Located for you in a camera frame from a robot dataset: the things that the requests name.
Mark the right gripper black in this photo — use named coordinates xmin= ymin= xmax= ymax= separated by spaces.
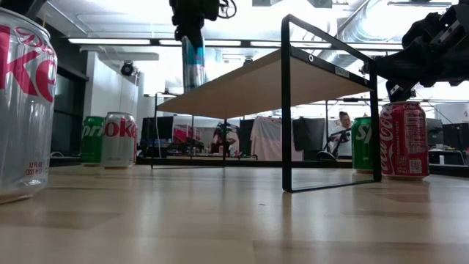
xmin=373 ymin=3 xmax=469 ymax=103

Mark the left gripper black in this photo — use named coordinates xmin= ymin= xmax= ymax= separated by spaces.
xmin=169 ymin=0 xmax=221 ymax=48

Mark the red Coca-Cola can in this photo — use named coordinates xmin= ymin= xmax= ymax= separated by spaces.
xmin=379 ymin=101 xmax=430 ymax=181

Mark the black computer monitor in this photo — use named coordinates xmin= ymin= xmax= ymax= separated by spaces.
xmin=442 ymin=122 xmax=469 ymax=151
xmin=141 ymin=116 xmax=174 ymax=141

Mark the person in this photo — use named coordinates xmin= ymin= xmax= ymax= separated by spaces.
xmin=210 ymin=133 xmax=239 ymax=155
xmin=328 ymin=111 xmax=352 ymax=158

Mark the green Sprite can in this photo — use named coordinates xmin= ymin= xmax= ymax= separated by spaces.
xmin=80 ymin=116 xmax=107 ymax=166
xmin=350 ymin=116 xmax=375 ymax=174

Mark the red storage box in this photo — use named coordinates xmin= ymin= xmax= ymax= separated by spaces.
xmin=172 ymin=123 xmax=202 ymax=144

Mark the black cloth cover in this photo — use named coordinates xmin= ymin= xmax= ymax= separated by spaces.
xmin=292 ymin=117 xmax=327 ymax=152

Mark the white cloth cover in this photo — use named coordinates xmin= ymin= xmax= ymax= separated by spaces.
xmin=251 ymin=116 xmax=303 ymax=161

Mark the red can right lower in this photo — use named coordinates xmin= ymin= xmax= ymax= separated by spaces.
xmin=100 ymin=111 xmax=139 ymax=170

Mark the silver Diet Coke can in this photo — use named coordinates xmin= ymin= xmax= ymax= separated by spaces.
xmin=0 ymin=7 xmax=59 ymax=205

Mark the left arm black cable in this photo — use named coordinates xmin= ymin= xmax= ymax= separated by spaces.
xmin=218 ymin=0 xmax=237 ymax=20

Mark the black ceiling camera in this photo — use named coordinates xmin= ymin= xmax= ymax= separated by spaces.
xmin=119 ymin=61 xmax=136 ymax=77

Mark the wooden shelf with black frame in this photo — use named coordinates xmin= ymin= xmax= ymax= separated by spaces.
xmin=152 ymin=13 xmax=382 ymax=194

